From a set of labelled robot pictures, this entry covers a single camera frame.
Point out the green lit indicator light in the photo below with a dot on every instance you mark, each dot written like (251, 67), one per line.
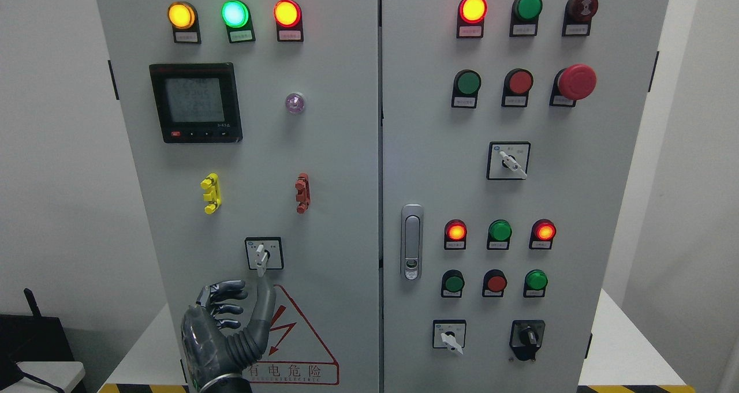
(238, 21)

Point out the red terminal clip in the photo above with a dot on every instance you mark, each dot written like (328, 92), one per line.
(303, 193)

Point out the green indicator lower middle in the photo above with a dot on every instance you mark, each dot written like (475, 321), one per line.
(499, 233)

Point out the green push button lower left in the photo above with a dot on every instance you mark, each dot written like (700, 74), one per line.
(452, 284)

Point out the dark red buzzer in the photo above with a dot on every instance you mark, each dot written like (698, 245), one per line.
(578, 17)

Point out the white rotary selector switch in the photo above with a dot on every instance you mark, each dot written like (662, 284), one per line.
(508, 160)
(449, 334)
(264, 253)

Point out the black device with antenna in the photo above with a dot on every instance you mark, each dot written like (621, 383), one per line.
(31, 338)

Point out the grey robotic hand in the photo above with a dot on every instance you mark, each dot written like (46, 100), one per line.
(208, 352)

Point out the yellow indicator light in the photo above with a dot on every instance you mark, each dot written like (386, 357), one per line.
(185, 24)

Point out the red lit indicator light left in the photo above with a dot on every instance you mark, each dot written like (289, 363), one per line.
(288, 21)

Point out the grey electrical control cabinet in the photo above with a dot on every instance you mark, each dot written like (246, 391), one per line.
(377, 133)

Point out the yellow terminal clip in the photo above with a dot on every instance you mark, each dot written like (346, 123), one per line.
(211, 194)

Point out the red push button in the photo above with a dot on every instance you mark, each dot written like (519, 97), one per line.
(494, 284)
(516, 87)

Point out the red push button upper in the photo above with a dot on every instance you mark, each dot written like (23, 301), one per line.
(516, 87)

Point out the black rotary knob switch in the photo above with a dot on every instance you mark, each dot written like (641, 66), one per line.
(526, 338)

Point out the red lit indicator top right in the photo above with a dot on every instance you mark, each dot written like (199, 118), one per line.
(470, 19)

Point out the green push button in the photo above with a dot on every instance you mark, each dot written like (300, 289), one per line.
(452, 284)
(465, 89)
(535, 284)

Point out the red emergency stop button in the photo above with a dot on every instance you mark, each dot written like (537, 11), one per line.
(575, 82)

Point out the white box lower left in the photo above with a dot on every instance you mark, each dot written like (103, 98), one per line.
(68, 375)

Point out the silver door handle lock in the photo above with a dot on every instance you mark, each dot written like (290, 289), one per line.
(411, 240)

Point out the red lit indicator lower right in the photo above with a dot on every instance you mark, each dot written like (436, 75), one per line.
(542, 234)

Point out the green push button upper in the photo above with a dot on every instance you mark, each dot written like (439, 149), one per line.
(465, 89)

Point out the red high voltage warning sticker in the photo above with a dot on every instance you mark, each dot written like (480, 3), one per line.
(295, 353)

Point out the red lit indicator lower left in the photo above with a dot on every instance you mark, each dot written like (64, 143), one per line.
(455, 234)

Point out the red push button lower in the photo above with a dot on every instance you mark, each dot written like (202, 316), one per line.
(494, 284)

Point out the green indicator top right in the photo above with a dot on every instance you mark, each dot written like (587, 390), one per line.
(524, 17)

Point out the black digital power meter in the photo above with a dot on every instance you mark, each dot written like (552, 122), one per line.
(197, 102)

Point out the green push button lower right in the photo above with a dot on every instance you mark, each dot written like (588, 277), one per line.
(535, 284)

